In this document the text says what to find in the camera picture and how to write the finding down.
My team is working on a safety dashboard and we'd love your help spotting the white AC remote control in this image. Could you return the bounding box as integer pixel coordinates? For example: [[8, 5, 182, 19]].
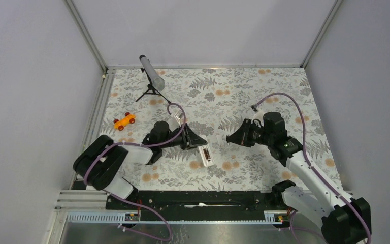
[[198, 144, 215, 167]]

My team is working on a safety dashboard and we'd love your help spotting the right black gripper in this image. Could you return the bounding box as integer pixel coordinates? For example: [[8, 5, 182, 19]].
[[226, 118, 273, 147]]

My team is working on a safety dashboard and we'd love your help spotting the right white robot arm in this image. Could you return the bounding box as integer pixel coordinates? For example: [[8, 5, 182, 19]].
[[226, 112, 371, 243]]

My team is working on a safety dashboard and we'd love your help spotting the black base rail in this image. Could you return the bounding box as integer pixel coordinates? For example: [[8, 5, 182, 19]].
[[106, 191, 288, 222]]

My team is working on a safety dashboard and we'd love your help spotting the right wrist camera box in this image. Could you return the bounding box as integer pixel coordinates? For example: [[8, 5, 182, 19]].
[[252, 111, 265, 124]]

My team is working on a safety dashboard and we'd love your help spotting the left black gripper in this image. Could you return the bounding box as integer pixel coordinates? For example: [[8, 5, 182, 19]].
[[160, 123, 207, 150]]

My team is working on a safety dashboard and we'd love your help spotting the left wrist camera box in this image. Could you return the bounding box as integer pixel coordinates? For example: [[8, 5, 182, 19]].
[[172, 111, 184, 128]]

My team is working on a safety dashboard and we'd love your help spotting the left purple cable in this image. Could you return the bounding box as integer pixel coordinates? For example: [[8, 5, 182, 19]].
[[83, 103, 187, 241]]

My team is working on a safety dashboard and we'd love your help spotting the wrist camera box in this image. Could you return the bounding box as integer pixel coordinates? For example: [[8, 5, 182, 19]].
[[172, 111, 184, 128], [252, 111, 265, 124]]

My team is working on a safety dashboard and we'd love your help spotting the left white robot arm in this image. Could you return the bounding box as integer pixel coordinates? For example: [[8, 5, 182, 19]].
[[73, 121, 208, 209]]

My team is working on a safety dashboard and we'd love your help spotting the floral patterned table mat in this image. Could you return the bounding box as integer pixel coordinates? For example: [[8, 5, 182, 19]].
[[100, 68, 341, 191]]

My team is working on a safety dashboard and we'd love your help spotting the orange toy car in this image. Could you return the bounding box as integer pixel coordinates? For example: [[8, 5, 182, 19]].
[[113, 112, 136, 131]]

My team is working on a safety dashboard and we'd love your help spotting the grey microphone on tripod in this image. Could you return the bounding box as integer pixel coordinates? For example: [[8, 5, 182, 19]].
[[136, 54, 171, 104]]

